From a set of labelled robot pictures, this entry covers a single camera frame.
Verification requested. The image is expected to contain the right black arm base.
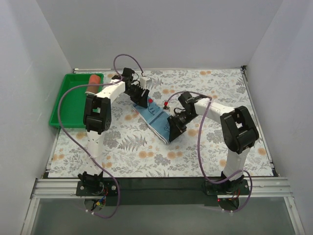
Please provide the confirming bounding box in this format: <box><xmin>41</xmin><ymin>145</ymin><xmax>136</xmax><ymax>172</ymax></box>
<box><xmin>202</xmin><ymin>178</ymin><xmax>249</xmax><ymax>195</ymax></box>

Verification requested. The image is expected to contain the aluminium frame rail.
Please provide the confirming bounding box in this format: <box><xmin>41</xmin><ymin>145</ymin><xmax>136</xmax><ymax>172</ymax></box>
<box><xmin>29</xmin><ymin>176</ymin><xmax>305</xmax><ymax>235</ymax></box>

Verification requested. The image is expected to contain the floral table mat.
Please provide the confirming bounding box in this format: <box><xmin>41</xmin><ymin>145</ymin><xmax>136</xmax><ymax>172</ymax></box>
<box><xmin>47</xmin><ymin>69</ymin><xmax>274</xmax><ymax>178</ymax></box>

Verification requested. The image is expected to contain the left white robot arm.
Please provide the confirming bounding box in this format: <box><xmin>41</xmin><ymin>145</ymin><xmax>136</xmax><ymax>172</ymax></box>
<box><xmin>78</xmin><ymin>68</ymin><xmax>149</xmax><ymax>187</ymax></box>

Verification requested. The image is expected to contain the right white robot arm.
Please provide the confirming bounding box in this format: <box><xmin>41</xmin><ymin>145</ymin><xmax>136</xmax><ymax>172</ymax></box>
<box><xmin>167</xmin><ymin>92</ymin><xmax>259</xmax><ymax>192</ymax></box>

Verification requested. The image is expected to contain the blue towel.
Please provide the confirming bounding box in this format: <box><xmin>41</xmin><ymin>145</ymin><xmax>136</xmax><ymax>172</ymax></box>
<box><xmin>133</xmin><ymin>97</ymin><xmax>174</xmax><ymax>144</ymax></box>

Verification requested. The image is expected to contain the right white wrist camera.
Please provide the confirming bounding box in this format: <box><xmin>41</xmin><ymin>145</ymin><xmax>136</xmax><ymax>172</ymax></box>
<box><xmin>163</xmin><ymin>101</ymin><xmax>171</xmax><ymax>111</ymax></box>

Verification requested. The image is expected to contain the green plastic tray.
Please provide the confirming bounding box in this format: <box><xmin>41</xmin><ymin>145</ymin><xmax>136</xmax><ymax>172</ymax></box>
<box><xmin>49</xmin><ymin>73</ymin><xmax>92</xmax><ymax>129</ymax></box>

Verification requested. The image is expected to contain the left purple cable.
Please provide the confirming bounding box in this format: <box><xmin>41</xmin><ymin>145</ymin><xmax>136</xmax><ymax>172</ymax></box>
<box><xmin>57</xmin><ymin>53</ymin><xmax>145</xmax><ymax>218</ymax></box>

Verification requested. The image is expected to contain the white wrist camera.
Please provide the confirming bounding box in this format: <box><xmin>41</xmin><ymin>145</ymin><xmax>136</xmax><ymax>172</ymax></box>
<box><xmin>139</xmin><ymin>76</ymin><xmax>151</xmax><ymax>89</ymax></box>
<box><xmin>163</xmin><ymin>101</ymin><xmax>171</xmax><ymax>111</ymax></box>

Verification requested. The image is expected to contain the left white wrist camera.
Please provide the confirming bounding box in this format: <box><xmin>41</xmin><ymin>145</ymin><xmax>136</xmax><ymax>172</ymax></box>
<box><xmin>139</xmin><ymin>76</ymin><xmax>151</xmax><ymax>89</ymax></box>

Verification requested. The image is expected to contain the orange brown bear towel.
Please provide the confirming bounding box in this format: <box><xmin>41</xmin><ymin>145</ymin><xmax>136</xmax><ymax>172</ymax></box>
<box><xmin>85</xmin><ymin>74</ymin><xmax>101</xmax><ymax>95</ymax></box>

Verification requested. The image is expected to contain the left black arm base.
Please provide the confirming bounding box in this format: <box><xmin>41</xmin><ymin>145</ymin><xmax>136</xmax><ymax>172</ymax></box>
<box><xmin>75</xmin><ymin>179</ymin><xmax>118</xmax><ymax>196</ymax></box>

